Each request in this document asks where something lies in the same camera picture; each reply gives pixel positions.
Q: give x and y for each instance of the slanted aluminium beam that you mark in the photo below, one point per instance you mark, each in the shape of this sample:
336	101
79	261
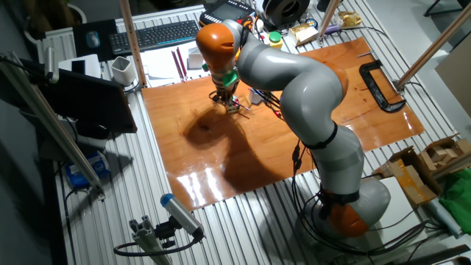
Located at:
81	162

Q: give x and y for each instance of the round sun logo tape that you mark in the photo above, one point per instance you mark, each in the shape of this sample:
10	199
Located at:
312	24

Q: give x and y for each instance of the black C-clamp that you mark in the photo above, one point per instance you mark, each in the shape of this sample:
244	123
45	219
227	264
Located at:
379	92

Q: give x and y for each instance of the blue hexagonal pen holder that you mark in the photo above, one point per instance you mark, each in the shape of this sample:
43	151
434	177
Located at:
255	97

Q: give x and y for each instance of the gold snack bag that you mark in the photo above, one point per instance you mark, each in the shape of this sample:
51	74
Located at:
349	18

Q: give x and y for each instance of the brown cardboard box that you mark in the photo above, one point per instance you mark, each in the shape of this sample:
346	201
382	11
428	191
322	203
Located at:
412	180

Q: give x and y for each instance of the white foam sheet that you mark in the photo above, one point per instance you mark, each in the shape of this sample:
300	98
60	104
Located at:
403	210

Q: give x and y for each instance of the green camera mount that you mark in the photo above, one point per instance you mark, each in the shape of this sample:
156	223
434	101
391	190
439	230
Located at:
230	78

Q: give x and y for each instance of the black monitor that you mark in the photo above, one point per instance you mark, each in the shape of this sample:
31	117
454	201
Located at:
92	106

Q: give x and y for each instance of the black mouse pad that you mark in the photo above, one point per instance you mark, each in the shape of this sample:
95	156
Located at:
106	40

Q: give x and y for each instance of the grey computer mouse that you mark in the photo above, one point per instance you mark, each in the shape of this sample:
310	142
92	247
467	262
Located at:
92	39

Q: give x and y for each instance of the silver cylinder camera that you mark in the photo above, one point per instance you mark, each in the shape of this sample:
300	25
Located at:
51	64

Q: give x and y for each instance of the cardboard box wooden blocks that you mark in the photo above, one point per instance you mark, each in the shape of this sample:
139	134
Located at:
441	152

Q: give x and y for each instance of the wooden post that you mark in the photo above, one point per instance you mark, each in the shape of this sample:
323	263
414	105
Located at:
328	16
132	40
434	46

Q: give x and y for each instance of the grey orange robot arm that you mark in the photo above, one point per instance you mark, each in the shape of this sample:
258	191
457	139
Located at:
294	81

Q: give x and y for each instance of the aluminium profile stand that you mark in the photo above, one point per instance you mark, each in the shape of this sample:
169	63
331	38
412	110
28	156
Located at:
147	239

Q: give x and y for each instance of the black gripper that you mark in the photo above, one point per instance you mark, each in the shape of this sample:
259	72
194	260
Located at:
224	95

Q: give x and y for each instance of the black chair base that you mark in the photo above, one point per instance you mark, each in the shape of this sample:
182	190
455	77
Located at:
447	5

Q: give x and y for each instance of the green cloth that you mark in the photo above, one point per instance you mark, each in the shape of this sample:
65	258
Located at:
458	206

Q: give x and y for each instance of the white box small red button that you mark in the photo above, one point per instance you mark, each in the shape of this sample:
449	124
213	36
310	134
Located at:
263	38

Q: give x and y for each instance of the black orange teach pendant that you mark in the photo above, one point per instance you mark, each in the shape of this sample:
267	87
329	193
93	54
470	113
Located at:
228	11

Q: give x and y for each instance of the yellow box green mushroom button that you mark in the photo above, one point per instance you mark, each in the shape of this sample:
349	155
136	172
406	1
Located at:
275	38

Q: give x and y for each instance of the purple marker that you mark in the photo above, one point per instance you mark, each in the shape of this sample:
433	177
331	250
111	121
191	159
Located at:
331	29

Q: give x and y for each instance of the white paper sheets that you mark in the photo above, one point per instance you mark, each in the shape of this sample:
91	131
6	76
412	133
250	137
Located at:
158	68

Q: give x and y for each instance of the blue wipes pack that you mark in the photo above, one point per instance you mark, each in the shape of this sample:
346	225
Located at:
86	173

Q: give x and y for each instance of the white square cup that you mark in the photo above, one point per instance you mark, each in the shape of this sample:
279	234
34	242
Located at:
193	60

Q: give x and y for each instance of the red pencil pink eraser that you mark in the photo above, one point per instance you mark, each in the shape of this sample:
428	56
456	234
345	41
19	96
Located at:
181	62
177	66
244	107

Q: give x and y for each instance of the black filament spool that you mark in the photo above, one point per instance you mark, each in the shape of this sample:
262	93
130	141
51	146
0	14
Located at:
285	9

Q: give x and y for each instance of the white oval plastic object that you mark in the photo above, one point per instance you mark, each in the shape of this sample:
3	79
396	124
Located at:
259	25

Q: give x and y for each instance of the black keyboard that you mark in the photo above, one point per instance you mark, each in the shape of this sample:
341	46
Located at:
154	37

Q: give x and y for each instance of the white rubik's cube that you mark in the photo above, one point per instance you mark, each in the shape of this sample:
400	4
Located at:
233	108

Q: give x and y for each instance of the silver camera blue cap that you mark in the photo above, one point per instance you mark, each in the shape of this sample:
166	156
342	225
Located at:
182	215

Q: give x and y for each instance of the gold tissue box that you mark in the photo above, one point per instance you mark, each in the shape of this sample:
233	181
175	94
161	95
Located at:
303	34

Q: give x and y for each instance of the white rounded cup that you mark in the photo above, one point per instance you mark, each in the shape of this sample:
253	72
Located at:
123	70

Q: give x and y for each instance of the white roll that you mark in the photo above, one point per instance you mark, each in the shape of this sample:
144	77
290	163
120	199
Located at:
443	217

